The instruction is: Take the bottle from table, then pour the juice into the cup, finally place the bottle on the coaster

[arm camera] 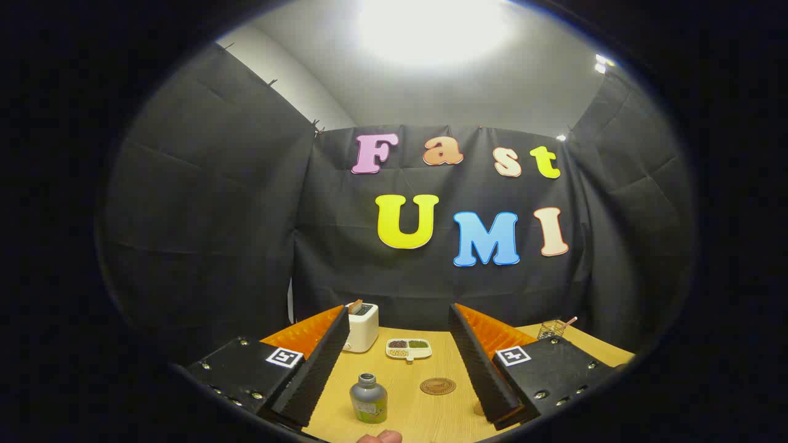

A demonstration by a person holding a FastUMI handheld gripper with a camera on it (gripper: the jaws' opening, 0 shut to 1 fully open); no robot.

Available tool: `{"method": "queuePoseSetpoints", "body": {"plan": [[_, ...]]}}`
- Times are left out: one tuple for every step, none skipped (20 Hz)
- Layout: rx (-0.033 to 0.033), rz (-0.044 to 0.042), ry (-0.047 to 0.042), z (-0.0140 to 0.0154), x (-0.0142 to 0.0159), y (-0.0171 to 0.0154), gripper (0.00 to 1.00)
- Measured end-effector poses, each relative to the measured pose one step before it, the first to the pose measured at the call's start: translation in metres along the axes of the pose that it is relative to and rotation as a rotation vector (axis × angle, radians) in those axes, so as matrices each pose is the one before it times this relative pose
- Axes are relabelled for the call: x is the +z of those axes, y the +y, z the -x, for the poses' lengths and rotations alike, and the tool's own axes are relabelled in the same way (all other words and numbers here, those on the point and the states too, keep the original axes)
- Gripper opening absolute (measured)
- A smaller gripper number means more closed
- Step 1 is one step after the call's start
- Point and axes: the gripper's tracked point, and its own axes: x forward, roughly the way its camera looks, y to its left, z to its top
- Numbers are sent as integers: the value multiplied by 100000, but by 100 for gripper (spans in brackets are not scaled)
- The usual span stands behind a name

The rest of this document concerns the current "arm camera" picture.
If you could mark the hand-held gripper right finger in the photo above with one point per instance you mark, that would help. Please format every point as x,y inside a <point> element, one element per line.
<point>480,369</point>

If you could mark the round cork coaster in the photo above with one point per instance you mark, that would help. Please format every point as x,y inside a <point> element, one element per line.
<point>438,386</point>

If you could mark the silver green juice bottle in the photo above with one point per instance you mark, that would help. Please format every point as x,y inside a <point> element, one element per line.
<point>368,400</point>

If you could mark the pink stick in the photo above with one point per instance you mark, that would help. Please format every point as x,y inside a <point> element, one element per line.
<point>570,320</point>

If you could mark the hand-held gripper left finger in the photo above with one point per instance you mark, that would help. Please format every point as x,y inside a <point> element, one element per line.
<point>314,375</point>

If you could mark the wooden table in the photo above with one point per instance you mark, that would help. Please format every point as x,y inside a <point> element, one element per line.
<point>418,418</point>

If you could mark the white divided bean dish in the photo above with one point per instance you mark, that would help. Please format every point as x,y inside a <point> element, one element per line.
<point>408,348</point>

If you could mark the white toaster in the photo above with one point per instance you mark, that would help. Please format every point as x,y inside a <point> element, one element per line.
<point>363,332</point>

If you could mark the toast slice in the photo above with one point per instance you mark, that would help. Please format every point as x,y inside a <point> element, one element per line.
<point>355,305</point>

